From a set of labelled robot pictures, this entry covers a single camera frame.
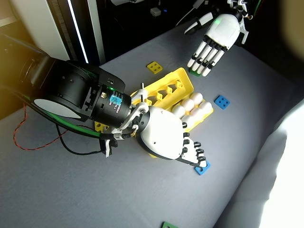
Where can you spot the blue four-hole block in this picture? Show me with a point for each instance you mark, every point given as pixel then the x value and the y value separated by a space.
pixel 222 102

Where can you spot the blue two-hole block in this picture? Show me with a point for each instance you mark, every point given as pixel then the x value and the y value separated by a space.
pixel 202 171

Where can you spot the yellow four-hole block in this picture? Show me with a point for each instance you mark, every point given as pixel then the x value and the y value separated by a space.
pixel 154 67

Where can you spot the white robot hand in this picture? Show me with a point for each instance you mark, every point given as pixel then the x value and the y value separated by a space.
pixel 161 133
pixel 223 31

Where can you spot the white post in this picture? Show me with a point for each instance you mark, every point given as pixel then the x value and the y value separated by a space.
pixel 96 28

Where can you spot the small yellow holed block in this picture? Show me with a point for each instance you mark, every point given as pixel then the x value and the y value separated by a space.
pixel 99 126

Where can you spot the white light strip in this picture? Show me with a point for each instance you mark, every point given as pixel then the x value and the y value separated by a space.
pixel 78 31

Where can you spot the white cloth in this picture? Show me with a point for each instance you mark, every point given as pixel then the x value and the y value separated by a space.
pixel 273 178

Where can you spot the white device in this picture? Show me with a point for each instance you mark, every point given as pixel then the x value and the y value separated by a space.
pixel 121 2

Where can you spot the white panel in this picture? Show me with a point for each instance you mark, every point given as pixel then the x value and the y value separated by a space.
pixel 42 28

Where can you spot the white egg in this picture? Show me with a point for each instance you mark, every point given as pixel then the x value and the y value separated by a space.
pixel 206 107
pixel 189 120
pixel 188 104
pixel 197 97
pixel 196 113
pixel 178 110

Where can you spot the yellow egg carton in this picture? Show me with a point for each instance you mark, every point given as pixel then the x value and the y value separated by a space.
pixel 183 76

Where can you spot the green block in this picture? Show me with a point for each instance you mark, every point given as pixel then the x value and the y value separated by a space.
pixel 195 73
pixel 169 225

